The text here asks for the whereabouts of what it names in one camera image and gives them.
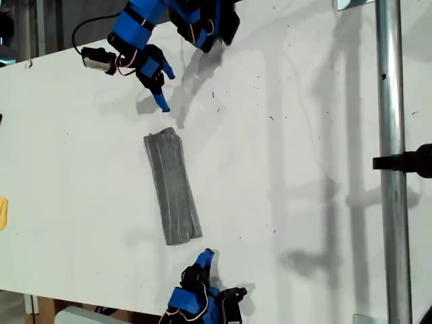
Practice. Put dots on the grey striped towel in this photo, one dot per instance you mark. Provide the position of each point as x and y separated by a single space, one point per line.
173 189

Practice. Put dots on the yellow object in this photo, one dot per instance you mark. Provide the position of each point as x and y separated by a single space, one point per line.
2 214

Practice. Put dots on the black clamp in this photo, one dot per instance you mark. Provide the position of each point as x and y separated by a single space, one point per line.
405 162

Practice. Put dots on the black camera box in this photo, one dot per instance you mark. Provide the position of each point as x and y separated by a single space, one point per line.
96 60

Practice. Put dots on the steel post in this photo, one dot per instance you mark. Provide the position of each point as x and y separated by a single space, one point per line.
391 101

